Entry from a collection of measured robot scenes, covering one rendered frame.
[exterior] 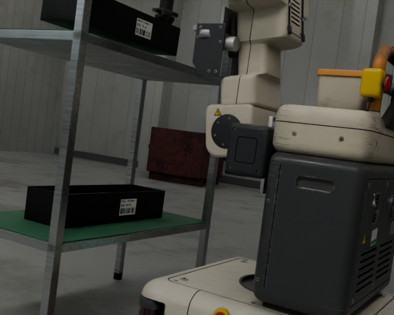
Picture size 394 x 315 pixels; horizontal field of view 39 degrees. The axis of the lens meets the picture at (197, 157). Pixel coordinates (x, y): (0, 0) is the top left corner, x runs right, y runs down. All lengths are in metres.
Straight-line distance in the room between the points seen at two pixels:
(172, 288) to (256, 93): 0.61
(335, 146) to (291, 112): 0.14
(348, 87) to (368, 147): 0.24
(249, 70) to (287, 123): 0.34
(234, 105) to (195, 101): 7.53
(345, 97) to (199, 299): 0.67
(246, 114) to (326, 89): 0.25
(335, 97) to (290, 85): 6.97
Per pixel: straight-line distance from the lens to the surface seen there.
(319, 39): 8.51
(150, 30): 2.13
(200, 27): 1.74
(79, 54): 1.60
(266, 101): 1.73
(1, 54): 10.07
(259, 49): 1.71
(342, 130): 1.37
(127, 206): 2.07
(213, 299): 1.52
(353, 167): 1.37
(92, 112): 10.45
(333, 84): 1.56
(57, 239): 1.63
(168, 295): 1.57
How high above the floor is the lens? 0.70
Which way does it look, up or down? 2 degrees down
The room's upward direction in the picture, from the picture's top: 7 degrees clockwise
